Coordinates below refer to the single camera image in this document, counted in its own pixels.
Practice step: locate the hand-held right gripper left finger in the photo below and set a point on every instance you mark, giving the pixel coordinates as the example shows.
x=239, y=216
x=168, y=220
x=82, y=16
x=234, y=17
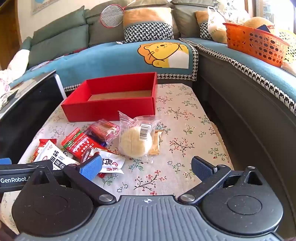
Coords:
x=90, y=167

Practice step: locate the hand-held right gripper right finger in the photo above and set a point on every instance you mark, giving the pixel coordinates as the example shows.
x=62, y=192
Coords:
x=201, y=168

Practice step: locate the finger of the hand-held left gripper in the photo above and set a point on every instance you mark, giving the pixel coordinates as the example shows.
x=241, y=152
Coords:
x=5, y=161

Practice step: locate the white red snack packet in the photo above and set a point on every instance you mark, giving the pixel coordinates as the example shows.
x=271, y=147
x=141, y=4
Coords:
x=112, y=162
x=52, y=151

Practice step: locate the red green snack packet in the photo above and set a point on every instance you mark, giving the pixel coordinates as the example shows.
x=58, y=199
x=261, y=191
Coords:
x=77, y=144

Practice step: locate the blue foil snack packet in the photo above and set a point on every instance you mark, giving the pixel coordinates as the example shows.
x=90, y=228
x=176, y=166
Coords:
x=97, y=140

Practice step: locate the pink clear candy packet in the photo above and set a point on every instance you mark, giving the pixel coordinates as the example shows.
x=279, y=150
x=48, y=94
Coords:
x=105, y=128

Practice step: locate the round pastry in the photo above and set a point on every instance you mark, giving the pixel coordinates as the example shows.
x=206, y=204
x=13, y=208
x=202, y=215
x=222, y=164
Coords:
x=135, y=141

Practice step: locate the gold snack packet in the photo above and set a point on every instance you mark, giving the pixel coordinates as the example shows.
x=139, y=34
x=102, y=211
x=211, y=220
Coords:
x=156, y=143

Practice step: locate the red cardboard box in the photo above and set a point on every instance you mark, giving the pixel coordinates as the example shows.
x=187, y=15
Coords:
x=104, y=109

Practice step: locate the floral tablecloth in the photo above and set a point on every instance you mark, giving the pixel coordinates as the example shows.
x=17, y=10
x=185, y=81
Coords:
x=185, y=129

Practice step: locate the white red printed bag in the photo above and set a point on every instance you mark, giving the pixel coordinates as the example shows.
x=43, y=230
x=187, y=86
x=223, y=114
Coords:
x=4, y=89

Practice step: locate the white cloth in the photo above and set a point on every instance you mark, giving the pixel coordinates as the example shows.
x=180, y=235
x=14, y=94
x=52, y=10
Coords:
x=18, y=62

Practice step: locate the blue lion sofa cover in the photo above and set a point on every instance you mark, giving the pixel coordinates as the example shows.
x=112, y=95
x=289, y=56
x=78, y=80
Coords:
x=104, y=60

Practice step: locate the blue houndstooth sofa cover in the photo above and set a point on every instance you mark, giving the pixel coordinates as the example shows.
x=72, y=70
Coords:
x=242, y=60

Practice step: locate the pink badminton racket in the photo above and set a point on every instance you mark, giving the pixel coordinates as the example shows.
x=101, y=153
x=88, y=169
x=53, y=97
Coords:
x=77, y=51

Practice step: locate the green sofa back cushion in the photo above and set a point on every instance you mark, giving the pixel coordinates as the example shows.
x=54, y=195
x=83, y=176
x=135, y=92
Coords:
x=57, y=25
x=57, y=48

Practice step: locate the white shuttlecock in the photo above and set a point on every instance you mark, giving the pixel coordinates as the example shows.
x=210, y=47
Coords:
x=119, y=42

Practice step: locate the orange plastic basket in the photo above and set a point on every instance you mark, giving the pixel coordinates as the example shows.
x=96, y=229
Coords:
x=256, y=44

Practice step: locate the white plastic bag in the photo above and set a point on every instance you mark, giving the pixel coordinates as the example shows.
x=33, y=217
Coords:
x=214, y=25

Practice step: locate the small orange houndstooth pillow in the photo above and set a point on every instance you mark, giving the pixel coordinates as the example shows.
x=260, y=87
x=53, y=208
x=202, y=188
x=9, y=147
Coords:
x=203, y=23

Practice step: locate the pale yellow cloth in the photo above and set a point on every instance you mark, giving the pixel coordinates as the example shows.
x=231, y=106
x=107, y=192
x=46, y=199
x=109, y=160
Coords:
x=289, y=46

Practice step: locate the dark blue box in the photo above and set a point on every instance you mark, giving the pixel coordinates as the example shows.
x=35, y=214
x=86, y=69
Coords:
x=263, y=27

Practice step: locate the red badminton racket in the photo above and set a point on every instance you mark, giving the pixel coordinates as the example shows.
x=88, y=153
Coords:
x=111, y=15

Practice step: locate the tan plush toy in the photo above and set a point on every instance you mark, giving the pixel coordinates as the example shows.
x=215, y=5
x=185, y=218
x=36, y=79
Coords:
x=256, y=22

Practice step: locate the large orange houndstooth pillow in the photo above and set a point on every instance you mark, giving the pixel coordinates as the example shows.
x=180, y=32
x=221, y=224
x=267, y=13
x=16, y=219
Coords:
x=148, y=20

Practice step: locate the white floral bag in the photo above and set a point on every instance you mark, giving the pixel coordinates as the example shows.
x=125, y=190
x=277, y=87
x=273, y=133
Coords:
x=235, y=11

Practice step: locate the wall poster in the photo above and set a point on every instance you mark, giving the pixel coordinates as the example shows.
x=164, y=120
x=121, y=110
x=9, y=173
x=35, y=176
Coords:
x=45, y=5

